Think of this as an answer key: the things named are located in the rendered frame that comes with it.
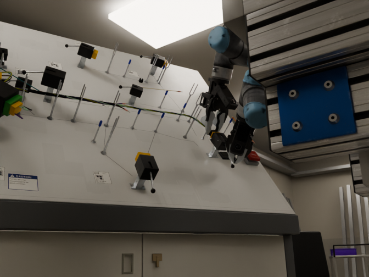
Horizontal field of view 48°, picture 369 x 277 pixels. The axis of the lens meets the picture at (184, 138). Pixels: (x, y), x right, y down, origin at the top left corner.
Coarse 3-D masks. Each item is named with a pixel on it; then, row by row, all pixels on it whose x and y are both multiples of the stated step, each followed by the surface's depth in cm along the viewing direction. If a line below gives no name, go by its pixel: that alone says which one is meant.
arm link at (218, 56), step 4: (216, 52) 151; (216, 56) 150; (220, 56) 149; (224, 56) 148; (216, 60) 150; (220, 60) 149; (224, 60) 149; (228, 60) 148; (216, 64) 150; (220, 64) 149; (224, 64) 149; (228, 64) 149; (232, 64) 150; (228, 68) 156; (232, 68) 151
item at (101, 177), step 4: (96, 172) 120; (100, 172) 121; (104, 172) 122; (96, 176) 118; (100, 176) 119; (104, 176) 120; (108, 176) 121; (96, 180) 117; (100, 180) 118; (104, 180) 119; (108, 180) 119
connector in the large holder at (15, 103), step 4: (16, 96) 111; (20, 96) 111; (8, 100) 108; (12, 100) 108; (16, 100) 109; (20, 100) 111; (4, 104) 107; (8, 104) 107; (12, 104) 108; (16, 104) 109; (20, 104) 110; (4, 108) 108; (8, 108) 108; (12, 108) 108; (16, 108) 109; (20, 108) 111; (4, 112) 108; (8, 112) 108; (12, 112) 108; (16, 112) 110
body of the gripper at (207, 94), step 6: (210, 78) 156; (210, 84) 155; (216, 84) 156; (222, 84) 153; (210, 90) 155; (204, 96) 155; (210, 96) 152; (216, 96) 151; (204, 102) 156; (216, 102) 151; (222, 102) 153; (216, 108) 152; (222, 108) 154
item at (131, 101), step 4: (132, 84) 159; (120, 88) 158; (132, 88) 157; (136, 88) 157; (140, 88) 158; (132, 92) 158; (136, 92) 158; (140, 92) 158; (132, 96) 159; (136, 96) 159; (140, 96) 159; (132, 100) 160; (132, 104) 161
